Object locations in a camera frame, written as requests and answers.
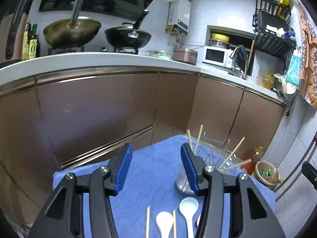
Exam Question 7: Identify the wooden chopstick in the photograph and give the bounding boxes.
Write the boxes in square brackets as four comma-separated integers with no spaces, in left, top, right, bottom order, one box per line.
[220,158,251,172]
[146,206,150,238]
[217,136,245,170]
[193,125,204,155]
[173,210,177,238]
[186,130,193,152]

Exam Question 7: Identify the light blue ceramic spoon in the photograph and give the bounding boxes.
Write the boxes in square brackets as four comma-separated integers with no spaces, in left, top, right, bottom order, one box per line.
[178,197,199,238]

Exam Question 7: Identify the white ceramic spoon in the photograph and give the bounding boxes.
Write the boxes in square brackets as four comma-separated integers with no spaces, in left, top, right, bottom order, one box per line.
[155,211,174,238]

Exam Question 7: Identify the chrome kitchen faucet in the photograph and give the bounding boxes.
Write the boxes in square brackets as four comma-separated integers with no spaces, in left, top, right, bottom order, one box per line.
[229,45,248,80]

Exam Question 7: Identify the wicker waste basket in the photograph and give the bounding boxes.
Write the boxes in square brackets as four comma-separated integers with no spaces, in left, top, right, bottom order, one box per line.
[254,161,283,190]

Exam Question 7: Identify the cooking oil bottle on floor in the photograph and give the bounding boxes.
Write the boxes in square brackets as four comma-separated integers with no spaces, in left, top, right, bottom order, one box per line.
[241,146,263,175]

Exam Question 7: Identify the clear utensil holder with rack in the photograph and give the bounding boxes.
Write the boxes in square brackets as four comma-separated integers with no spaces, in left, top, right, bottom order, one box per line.
[175,132,231,195]

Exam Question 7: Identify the brown lower cabinets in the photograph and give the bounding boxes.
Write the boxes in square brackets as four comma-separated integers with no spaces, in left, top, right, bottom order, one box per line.
[1,67,285,226]

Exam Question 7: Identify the blue towel mat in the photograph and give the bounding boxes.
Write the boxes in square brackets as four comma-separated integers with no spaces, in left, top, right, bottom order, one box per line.
[53,135,276,237]

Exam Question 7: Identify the teal hanging bag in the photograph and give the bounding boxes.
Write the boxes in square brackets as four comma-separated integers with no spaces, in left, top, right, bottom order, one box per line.
[285,50,301,86]

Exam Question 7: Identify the yellow detergent bottle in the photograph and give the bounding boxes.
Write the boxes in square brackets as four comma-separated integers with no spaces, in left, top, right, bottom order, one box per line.
[262,69,275,90]

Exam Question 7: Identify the orange patterned hanging cloth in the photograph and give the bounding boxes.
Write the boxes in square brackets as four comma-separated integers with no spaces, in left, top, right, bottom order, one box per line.
[299,2,316,109]

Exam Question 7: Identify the white microwave oven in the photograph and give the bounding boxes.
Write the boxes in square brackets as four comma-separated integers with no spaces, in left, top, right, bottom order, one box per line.
[202,46,233,69]

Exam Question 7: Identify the yellow lidded glass bowl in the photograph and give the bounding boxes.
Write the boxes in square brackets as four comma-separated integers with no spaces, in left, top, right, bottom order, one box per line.
[208,33,230,49]

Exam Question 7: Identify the brown rice cooker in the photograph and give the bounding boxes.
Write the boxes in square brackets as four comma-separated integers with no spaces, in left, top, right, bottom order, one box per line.
[172,47,198,65]

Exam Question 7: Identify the brown knife block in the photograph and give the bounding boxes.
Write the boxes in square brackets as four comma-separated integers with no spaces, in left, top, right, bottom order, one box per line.
[1,0,33,63]

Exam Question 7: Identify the gas stove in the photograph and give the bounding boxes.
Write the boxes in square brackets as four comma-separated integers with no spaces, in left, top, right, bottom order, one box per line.
[47,45,139,55]

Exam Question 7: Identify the olive oil bottle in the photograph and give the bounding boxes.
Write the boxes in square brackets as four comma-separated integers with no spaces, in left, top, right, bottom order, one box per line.
[28,24,40,59]

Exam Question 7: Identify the yellow roll on rack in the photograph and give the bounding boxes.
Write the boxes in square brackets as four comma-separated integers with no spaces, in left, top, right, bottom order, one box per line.
[276,0,290,20]

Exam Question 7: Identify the black frying pan with lid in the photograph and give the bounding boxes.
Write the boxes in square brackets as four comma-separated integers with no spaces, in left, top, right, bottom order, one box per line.
[104,9,152,54]

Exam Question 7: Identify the white water heater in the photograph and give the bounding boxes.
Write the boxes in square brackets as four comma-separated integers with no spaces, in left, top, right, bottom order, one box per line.
[167,0,191,35]

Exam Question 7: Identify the black wall dish rack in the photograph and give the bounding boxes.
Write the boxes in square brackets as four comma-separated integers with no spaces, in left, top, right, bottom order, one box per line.
[253,0,296,58]

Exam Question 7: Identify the brass wok with handle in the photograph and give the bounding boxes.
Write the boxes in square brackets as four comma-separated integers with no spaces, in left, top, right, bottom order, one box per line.
[43,0,102,49]

